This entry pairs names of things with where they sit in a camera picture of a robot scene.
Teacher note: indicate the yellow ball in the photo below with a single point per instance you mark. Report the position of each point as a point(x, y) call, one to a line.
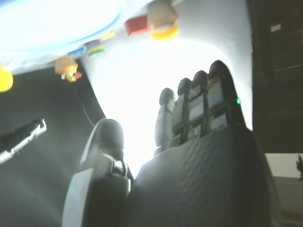
point(4, 80)

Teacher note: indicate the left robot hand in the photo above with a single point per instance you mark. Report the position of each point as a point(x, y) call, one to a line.
point(203, 179)

